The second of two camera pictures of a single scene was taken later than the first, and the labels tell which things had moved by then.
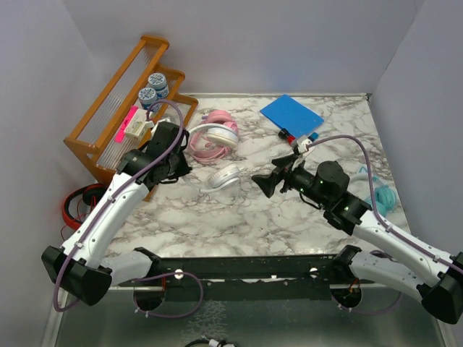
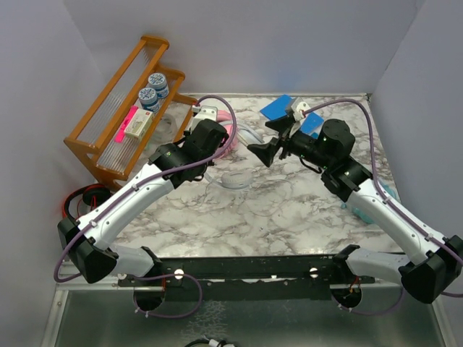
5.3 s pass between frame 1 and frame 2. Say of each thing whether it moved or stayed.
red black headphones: stayed
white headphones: moved
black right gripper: moved
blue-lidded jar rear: stayed
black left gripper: moved
